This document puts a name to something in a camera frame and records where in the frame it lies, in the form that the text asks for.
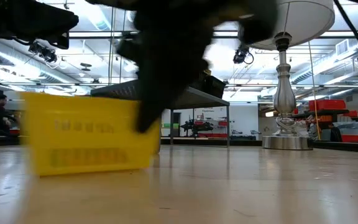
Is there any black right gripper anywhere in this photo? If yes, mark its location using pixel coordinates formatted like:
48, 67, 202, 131
116, 18, 213, 134

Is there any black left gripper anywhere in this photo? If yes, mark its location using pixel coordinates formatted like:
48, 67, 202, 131
0, 0, 80, 50

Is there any black slotted plastic basket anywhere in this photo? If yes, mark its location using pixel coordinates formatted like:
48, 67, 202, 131
197, 73, 227, 100

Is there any yellow plastic basket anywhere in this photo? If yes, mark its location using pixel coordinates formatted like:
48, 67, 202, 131
19, 91, 162, 177

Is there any grey perforated metal shelf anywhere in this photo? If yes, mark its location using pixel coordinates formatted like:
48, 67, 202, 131
90, 79, 231, 147

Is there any dark side table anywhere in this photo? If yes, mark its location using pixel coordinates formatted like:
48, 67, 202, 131
293, 108, 350, 119

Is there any red storage bin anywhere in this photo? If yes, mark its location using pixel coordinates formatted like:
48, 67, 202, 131
308, 99, 347, 112
340, 134, 358, 143

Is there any silver table lamp white shade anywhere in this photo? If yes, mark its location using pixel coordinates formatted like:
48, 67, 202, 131
241, 0, 336, 151

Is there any black ceiling-mounted camera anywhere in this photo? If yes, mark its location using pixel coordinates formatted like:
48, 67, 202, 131
232, 43, 255, 65
27, 40, 58, 64

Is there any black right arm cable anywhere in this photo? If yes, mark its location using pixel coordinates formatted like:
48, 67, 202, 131
333, 0, 358, 68

